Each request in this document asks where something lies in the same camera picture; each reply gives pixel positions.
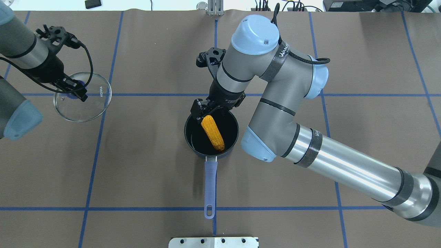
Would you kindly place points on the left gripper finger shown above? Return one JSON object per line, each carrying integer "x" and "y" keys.
{"x": 72, "y": 89}

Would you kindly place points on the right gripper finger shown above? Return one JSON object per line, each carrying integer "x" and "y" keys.
{"x": 201, "y": 108}

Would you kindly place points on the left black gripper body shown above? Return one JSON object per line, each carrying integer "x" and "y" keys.
{"x": 49, "y": 69}

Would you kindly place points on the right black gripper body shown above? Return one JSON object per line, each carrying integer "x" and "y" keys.
{"x": 224, "y": 94}

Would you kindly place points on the yellow corn cob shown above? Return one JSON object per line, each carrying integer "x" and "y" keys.
{"x": 211, "y": 130}

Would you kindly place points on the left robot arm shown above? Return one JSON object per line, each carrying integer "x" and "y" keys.
{"x": 35, "y": 55}

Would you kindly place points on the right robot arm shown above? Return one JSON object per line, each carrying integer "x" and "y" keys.
{"x": 257, "y": 49}

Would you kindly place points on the blue saucepan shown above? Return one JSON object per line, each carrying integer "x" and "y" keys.
{"x": 199, "y": 142}

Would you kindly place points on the small black square pad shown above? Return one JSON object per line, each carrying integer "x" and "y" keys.
{"x": 89, "y": 4}

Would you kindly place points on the aluminium frame post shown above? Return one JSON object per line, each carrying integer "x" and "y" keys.
{"x": 215, "y": 8}

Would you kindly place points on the white camera mast base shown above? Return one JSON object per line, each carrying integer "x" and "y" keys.
{"x": 214, "y": 242}

